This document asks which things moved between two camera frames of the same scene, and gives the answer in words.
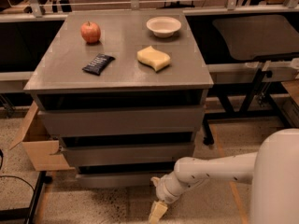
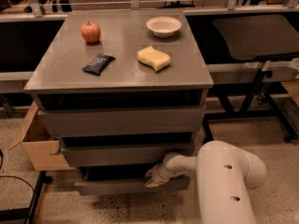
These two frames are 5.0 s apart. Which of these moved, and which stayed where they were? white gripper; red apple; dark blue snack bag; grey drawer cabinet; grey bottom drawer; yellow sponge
Moved: white gripper; grey bottom drawer
Stayed: dark blue snack bag; red apple; yellow sponge; grey drawer cabinet
